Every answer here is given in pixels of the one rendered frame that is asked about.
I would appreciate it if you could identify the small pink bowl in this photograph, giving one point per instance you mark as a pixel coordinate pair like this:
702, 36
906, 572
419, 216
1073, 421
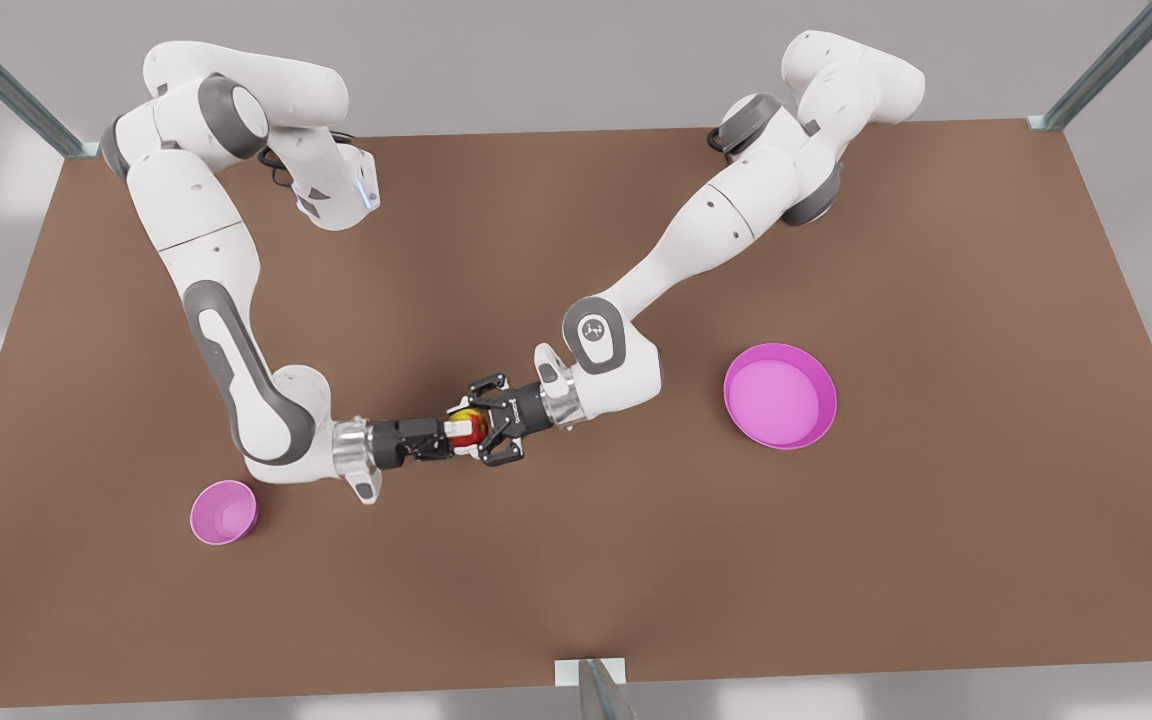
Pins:
223, 512

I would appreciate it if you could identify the red yellow apple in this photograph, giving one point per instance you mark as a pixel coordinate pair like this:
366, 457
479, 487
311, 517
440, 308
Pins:
470, 422

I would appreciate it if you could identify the pink plate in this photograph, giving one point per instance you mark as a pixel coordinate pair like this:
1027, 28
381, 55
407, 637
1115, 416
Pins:
778, 396

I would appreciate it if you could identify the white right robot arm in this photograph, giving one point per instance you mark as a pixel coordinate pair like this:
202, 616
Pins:
191, 215

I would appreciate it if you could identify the silver frame post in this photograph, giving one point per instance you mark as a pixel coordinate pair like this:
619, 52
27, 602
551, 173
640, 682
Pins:
1106, 65
11, 85
598, 692

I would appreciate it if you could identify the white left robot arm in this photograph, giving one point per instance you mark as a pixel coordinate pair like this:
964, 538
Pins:
736, 205

